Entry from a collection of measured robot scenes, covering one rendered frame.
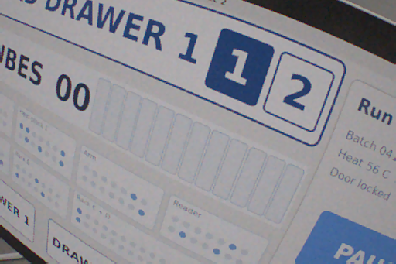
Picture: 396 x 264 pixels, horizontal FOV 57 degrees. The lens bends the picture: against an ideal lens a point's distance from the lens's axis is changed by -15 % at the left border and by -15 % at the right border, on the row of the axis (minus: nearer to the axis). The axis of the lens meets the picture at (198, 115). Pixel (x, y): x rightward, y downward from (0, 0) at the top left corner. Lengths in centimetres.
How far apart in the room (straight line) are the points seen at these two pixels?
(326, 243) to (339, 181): 4
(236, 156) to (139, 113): 7
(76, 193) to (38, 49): 11
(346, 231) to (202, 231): 9
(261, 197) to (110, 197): 11
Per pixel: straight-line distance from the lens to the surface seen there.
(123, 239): 31
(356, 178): 23
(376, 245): 25
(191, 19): 24
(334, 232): 25
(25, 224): 39
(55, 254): 38
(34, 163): 34
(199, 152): 25
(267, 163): 24
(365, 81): 22
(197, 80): 24
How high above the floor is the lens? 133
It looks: 56 degrees down
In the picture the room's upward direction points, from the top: 4 degrees counter-clockwise
